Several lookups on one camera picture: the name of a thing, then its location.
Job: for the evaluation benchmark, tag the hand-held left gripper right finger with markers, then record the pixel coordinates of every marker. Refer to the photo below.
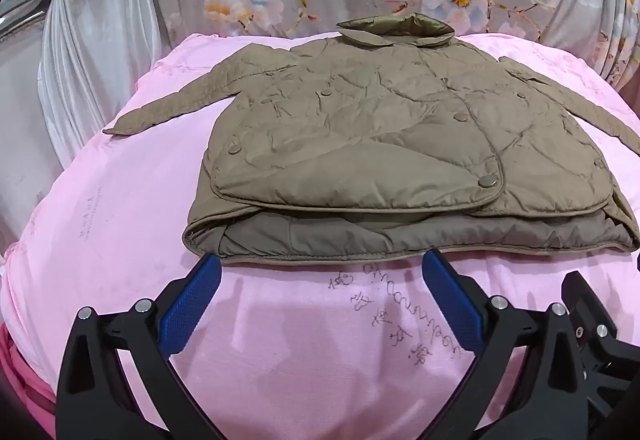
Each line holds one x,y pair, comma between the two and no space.
450,300

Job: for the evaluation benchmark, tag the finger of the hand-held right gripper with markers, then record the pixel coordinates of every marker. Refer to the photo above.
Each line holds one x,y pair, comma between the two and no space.
587,302

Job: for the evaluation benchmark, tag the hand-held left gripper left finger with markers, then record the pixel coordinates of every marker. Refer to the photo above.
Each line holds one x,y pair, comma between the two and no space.
192,302

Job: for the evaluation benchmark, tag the olive quilted jacket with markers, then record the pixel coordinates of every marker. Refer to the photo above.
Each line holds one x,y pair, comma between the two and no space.
375,120

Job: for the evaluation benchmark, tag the pink blanket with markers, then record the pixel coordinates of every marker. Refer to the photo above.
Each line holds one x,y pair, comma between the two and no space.
100,220

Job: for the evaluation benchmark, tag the dark pink cloth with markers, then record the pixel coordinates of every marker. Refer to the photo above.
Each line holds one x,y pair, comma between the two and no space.
25,380

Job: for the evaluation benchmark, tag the white satin curtain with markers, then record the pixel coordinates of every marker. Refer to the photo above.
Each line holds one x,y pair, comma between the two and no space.
100,45

